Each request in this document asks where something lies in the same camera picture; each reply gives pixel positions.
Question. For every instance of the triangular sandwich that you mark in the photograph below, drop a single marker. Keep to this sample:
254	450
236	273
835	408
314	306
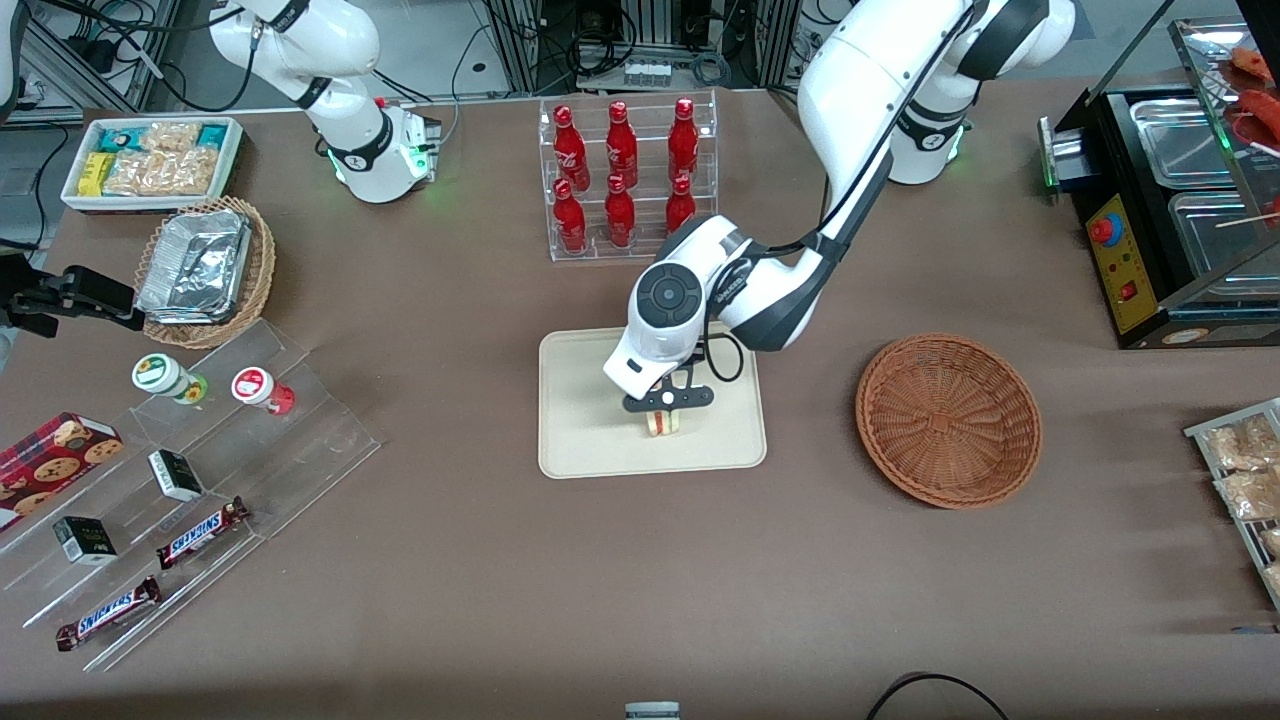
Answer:
665	424

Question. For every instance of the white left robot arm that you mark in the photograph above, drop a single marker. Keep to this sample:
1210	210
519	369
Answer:
860	90

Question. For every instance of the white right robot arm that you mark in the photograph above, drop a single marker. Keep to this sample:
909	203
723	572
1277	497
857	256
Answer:
300	45

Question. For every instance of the beige plastic tray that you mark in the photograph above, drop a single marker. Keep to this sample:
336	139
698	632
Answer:
580	425

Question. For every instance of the brown round wicker basket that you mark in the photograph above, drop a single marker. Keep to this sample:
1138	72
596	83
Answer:
945	420

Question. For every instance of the light wicker basket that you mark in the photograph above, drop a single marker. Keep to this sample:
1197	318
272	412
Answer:
260	270

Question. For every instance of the clear acrylic bottle rack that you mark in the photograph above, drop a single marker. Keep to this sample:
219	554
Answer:
645	250

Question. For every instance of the red cola bottle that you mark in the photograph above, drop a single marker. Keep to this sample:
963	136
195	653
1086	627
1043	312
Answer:
569	220
680	205
621	148
569	150
619	215
683	142

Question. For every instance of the white power strip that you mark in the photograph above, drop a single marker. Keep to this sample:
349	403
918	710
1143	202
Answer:
647	73

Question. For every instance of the small grey device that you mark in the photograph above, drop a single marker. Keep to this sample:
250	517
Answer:
652	711

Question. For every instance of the clear acrylic tiered stand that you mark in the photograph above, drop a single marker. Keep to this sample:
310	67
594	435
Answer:
300	450

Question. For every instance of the red lidded cup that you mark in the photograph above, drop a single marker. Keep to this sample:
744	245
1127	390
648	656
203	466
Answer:
255	386

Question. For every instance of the white rectangular snack bin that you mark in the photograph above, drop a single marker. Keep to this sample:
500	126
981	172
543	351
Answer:
232	165

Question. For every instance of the stacked aluminium foil containers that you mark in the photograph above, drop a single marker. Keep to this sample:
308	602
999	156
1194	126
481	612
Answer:
195	265

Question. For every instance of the Snickers chocolate bar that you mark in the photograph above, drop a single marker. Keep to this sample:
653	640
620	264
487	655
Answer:
108	613
200	533

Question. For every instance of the black food warmer cabinet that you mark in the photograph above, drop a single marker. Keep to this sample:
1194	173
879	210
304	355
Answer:
1120	280

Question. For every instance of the small black box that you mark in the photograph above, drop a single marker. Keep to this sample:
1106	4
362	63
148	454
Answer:
85	540
175	475

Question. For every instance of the green lidded cup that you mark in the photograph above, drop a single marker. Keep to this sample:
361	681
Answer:
160	374

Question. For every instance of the teal snack packet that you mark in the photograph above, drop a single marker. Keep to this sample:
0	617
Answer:
120	138
213	135

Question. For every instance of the large clear bag of crackers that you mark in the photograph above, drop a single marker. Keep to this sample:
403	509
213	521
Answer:
165	172

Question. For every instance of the small clear bag of crackers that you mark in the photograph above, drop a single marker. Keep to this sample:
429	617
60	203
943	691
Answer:
172	136

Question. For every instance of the yellow snack packet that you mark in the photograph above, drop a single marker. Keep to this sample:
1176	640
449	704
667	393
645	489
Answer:
95	173

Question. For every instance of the steel warmer pan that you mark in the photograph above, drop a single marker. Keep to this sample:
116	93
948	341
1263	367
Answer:
1185	140
1220	240

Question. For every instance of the red cookie box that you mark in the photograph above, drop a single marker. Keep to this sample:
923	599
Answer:
50	460

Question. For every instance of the bagged pastry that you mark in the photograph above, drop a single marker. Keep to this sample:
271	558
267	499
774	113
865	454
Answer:
1273	542
1250	495
1245	443

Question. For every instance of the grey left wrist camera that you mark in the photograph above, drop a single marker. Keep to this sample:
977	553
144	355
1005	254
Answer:
668	398

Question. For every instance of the aluminium frame rack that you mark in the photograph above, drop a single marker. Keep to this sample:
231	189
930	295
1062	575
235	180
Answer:
520	40

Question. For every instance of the black right wrist bracket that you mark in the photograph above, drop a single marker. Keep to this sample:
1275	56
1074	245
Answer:
95	292

